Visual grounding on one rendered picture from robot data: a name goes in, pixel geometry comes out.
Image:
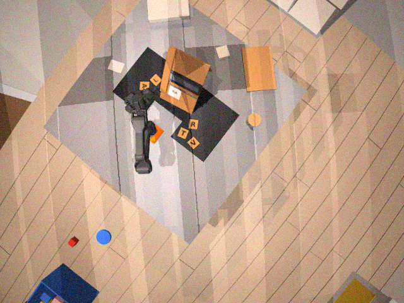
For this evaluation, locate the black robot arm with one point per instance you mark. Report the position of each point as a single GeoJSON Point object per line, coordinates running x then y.
{"type": "Point", "coordinates": [144, 130]}

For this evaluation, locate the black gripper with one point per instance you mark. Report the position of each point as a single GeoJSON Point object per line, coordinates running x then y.
{"type": "Point", "coordinates": [147, 94]}

